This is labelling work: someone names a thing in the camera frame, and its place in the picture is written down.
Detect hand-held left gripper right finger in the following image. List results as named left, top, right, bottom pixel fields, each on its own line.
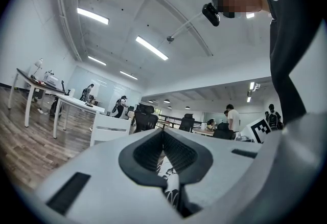
left=163, top=128, right=265, bottom=218

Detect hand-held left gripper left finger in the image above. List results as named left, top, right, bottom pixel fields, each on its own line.
left=32, top=128, right=185, bottom=224

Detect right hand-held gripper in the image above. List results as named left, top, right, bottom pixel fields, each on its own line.
left=239, top=117, right=273, bottom=144

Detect floral black white cushion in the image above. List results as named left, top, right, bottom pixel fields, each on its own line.
left=156, top=155, right=181, bottom=212

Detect wooden desk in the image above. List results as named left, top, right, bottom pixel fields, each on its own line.
left=193, top=128, right=215, bottom=137

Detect table lamp with white shade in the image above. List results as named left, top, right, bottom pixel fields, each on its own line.
left=85, top=89, right=99, bottom=108

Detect white table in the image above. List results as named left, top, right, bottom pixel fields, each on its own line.
left=52, top=94, right=106, bottom=139

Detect black bag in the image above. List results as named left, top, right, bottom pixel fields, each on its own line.
left=50, top=101, right=63, bottom=118

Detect black articulated stand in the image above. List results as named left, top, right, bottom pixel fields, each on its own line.
left=60, top=80, right=72, bottom=96

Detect ceiling strip light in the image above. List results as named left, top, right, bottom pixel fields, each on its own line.
left=120, top=70, right=138, bottom=80
left=77, top=7, right=110, bottom=26
left=135, top=35, right=169, bottom=61
left=88, top=55, right=107, bottom=66

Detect white printer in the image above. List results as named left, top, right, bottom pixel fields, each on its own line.
left=43, top=72, right=59, bottom=85

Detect dark-top white-legged desk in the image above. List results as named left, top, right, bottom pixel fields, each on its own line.
left=7, top=68, right=67, bottom=128

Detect white desk lamp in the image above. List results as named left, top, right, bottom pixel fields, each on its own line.
left=30, top=58, right=43, bottom=79

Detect white ceiling pipes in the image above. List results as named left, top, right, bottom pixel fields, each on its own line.
left=56, top=0, right=85, bottom=62

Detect black head camera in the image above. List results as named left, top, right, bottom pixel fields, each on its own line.
left=201, top=3, right=221, bottom=27

